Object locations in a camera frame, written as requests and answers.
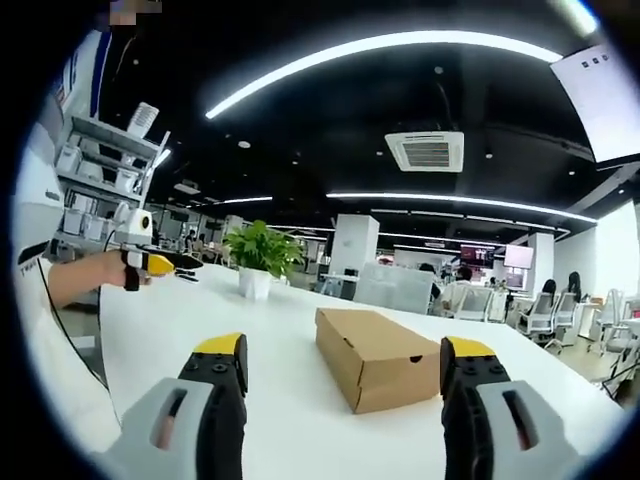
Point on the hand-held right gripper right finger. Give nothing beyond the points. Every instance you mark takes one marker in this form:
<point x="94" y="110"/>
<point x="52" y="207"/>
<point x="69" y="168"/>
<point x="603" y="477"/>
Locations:
<point x="470" y="400"/>

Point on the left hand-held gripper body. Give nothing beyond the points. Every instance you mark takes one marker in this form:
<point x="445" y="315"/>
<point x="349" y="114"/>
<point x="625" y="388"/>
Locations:
<point x="134" y="227"/>

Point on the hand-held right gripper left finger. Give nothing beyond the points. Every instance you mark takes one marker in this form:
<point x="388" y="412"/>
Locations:
<point x="210" y="400"/>

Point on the brown cardboard shoe box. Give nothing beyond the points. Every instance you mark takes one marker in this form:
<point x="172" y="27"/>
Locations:
<point x="380" y="357"/>

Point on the person's left hand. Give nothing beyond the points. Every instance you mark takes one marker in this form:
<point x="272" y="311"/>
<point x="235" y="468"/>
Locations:
<point x="114" y="270"/>

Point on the grey metal storage shelf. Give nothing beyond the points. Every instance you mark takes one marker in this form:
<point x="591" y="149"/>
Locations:
<point x="102" y="185"/>

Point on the green potted plant white pot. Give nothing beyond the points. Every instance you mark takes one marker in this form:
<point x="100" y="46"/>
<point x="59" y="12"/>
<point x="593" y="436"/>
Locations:
<point x="262" y="255"/>

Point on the white office chair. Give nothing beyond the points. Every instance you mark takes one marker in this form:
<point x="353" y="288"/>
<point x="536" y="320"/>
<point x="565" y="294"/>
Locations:
<point x="565" y="317"/>
<point x="475" y="302"/>
<point x="537" y="315"/>

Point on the white fan heater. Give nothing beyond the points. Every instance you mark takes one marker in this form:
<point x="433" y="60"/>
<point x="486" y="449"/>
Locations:
<point x="143" y="119"/>

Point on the person's white shirt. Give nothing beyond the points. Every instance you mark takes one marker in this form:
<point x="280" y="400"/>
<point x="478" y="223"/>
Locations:
<point x="65" y="360"/>

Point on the grey desk partition panel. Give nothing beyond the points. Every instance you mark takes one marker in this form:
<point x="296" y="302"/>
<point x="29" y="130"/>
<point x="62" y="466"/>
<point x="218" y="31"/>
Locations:
<point x="392" y="288"/>

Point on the thin ceiling light strip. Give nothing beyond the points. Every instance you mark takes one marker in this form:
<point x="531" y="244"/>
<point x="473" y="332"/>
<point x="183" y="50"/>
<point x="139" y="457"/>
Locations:
<point x="465" y="202"/>

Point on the ceiling air conditioner unit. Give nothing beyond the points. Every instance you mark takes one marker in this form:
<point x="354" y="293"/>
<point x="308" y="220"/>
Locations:
<point x="425" y="151"/>

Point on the long curved ceiling light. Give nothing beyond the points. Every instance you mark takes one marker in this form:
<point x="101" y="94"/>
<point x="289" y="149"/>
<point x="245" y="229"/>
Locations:
<point x="370" y="55"/>

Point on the white hanging screen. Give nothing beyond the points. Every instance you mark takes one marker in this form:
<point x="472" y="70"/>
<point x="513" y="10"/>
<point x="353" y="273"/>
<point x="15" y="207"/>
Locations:
<point x="597" y="105"/>

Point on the red wall display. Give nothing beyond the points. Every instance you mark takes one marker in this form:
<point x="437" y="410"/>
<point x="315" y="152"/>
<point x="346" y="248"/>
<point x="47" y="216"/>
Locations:
<point x="476" y="255"/>

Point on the pink wall display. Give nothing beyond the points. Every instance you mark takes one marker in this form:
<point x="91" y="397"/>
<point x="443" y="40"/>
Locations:
<point x="519" y="256"/>

